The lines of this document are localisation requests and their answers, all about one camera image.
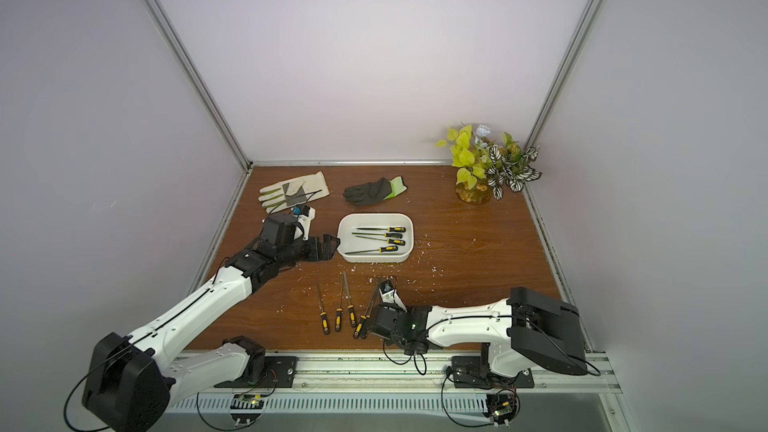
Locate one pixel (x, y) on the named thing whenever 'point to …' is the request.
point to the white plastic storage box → (375, 237)
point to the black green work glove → (368, 193)
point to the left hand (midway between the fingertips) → (331, 239)
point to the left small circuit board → (246, 408)
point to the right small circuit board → (502, 406)
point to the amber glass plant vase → (479, 194)
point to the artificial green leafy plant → (501, 166)
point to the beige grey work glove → (292, 192)
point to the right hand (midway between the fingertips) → (387, 318)
